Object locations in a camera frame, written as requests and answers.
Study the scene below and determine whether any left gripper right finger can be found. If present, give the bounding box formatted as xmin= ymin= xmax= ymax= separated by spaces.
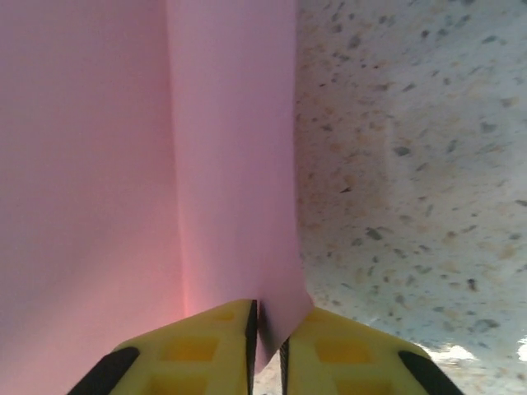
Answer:
xmin=279 ymin=306 xmax=458 ymax=395

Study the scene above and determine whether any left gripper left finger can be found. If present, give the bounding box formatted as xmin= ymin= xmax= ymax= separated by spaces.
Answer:
xmin=68 ymin=299 xmax=259 ymax=395

